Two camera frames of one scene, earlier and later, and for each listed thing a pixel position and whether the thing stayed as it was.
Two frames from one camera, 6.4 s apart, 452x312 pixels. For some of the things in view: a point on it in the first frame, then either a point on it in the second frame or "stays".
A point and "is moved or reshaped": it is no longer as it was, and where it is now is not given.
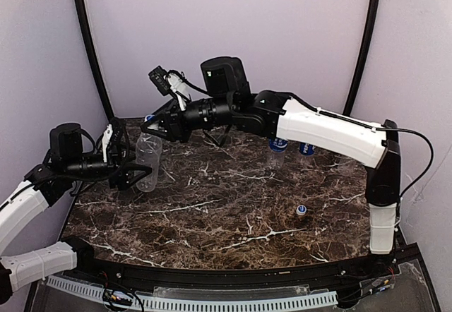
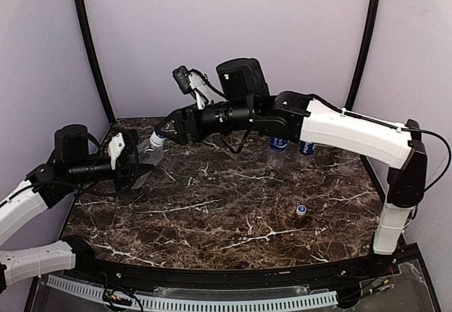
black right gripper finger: x=161 y=112 → x=170 y=117
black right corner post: x=365 y=44 stays
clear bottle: x=148 y=152 is moved or reshaped
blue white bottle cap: x=301 y=210 stays
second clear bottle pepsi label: x=306 y=149 stays
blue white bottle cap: x=148 y=117 → x=156 y=140
